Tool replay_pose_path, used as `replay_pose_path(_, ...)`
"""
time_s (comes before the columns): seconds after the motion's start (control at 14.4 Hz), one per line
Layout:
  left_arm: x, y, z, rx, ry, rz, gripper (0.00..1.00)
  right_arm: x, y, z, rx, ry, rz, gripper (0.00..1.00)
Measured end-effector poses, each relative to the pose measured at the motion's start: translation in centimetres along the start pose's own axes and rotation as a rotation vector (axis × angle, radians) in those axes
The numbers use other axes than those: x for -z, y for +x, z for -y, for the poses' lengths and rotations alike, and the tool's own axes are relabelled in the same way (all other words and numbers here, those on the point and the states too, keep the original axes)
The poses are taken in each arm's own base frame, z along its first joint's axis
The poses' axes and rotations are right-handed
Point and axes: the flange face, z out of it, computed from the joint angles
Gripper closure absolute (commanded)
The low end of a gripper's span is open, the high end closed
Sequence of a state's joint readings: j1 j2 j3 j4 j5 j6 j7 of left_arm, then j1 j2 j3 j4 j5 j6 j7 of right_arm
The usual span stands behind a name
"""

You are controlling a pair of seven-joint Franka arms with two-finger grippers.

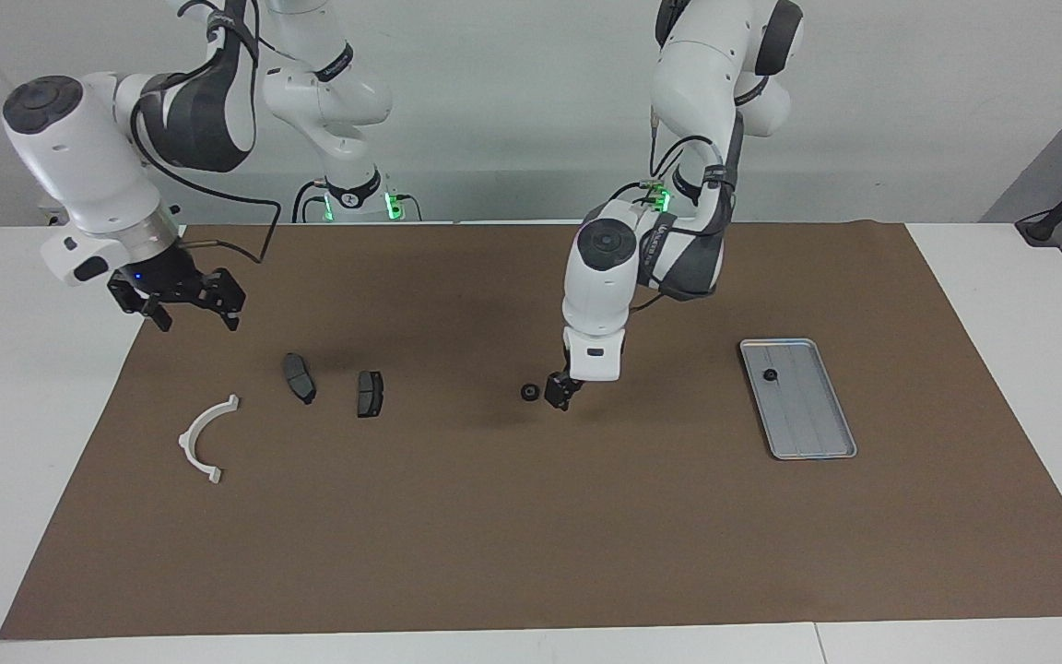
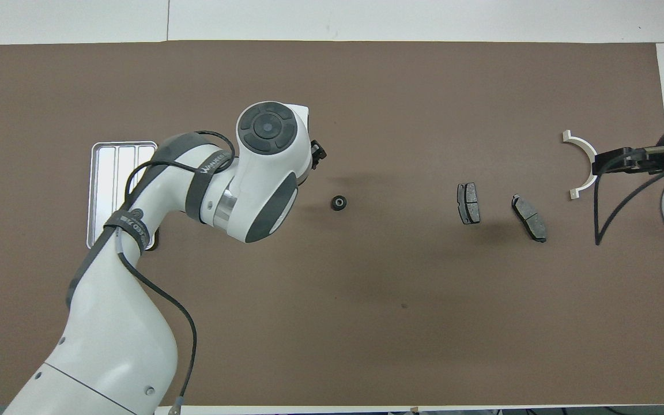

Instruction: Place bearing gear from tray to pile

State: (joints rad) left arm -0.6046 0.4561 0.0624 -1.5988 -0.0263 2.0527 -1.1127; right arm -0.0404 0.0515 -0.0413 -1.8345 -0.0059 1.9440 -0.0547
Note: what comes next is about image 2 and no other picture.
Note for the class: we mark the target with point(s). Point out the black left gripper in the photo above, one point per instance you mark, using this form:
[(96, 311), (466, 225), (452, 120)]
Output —
[(317, 154)]

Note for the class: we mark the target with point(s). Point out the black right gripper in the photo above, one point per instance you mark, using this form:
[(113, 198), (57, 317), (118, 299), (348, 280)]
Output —
[(649, 160)]

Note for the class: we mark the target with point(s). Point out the large black bearing gear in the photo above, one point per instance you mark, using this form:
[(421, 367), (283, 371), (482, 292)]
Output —
[(338, 202)]

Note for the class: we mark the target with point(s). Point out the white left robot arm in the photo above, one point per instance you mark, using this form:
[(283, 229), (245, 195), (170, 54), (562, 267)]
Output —
[(113, 346)]

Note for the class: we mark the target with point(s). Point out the silver metal tray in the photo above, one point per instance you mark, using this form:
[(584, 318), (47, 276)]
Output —
[(104, 190)]

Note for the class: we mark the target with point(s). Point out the curved dark brake pad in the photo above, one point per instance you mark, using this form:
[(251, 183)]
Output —
[(529, 218)]

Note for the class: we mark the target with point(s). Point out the rectangular dark brake pad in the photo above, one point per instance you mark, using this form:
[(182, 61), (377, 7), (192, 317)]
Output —
[(468, 203)]

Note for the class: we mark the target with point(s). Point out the brown table mat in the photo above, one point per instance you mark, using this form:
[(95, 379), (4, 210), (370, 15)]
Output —
[(366, 323)]

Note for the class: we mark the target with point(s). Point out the white semicircular bracket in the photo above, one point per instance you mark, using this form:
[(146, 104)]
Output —
[(583, 147)]

